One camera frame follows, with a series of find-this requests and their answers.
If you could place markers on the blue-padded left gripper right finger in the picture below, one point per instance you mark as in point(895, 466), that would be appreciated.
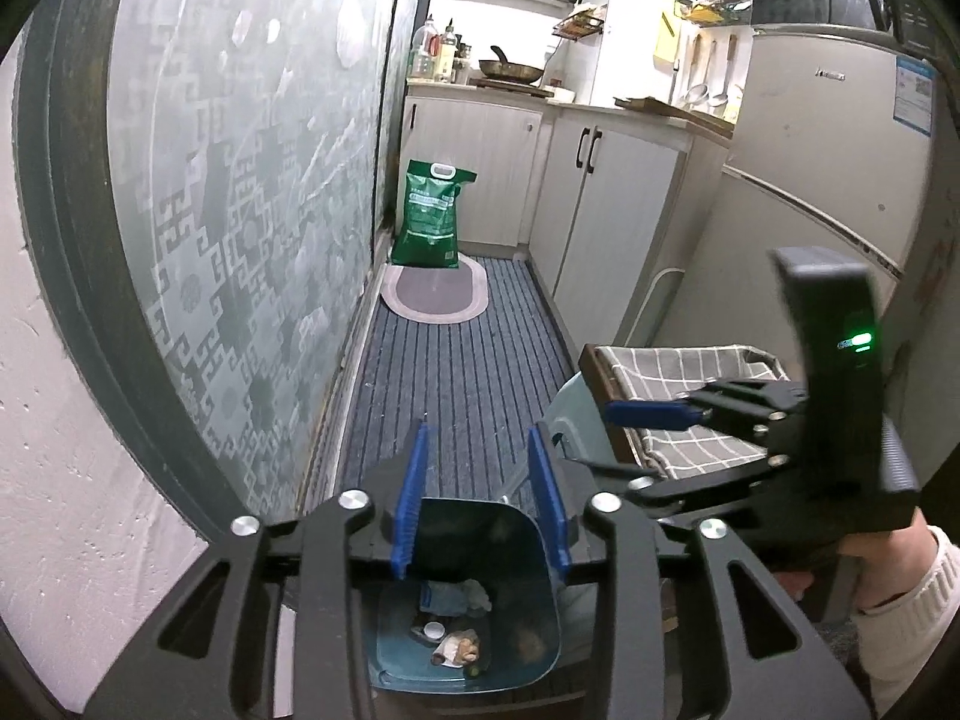
point(749, 652)

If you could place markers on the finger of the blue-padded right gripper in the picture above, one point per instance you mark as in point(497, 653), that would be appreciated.
point(672, 415)
point(647, 489)

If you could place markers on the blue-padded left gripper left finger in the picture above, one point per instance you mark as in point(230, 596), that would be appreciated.
point(209, 649)

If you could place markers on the blue tissue pack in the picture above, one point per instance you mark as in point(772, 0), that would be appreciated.
point(441, 599)

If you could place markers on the white tissue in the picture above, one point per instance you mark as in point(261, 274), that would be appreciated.
point(477, 598)

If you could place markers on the small white plastic lid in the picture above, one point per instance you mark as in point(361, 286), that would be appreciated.
point(433, 631)

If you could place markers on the teal trash bin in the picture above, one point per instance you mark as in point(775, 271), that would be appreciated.
point(520, 639)

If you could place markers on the white kitchen cabinet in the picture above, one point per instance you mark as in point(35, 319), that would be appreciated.
point(607, 203)

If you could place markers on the person's right hand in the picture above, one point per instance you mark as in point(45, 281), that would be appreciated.
point(891, 564)

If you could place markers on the grey checked tablecloth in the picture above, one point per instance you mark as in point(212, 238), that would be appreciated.
point(640, 399)

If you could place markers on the white knit right sleeve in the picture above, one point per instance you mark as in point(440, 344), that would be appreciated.
point(897, 640)

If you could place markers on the blue striped floor runner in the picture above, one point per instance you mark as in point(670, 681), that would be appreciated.
point(479, 385)

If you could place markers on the oval purple floor mat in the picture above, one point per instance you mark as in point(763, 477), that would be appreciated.
point(436, 296)

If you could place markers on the green rice bag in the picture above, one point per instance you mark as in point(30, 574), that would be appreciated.
point(428, 233)

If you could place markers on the silver refrigerator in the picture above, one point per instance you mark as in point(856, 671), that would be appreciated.
point(833, 147)

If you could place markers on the wooden cutting board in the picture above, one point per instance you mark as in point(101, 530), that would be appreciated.
point(652, 106)

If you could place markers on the frying pan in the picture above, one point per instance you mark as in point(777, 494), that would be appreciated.
point(501, 69)

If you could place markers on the bottles on counter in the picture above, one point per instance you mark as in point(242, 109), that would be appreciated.
point(439, 55)

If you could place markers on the frosted patterned sliding door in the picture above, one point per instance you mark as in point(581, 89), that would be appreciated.
point(201, 182)

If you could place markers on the wall spice rack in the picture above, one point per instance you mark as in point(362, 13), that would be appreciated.
point(581, 23)

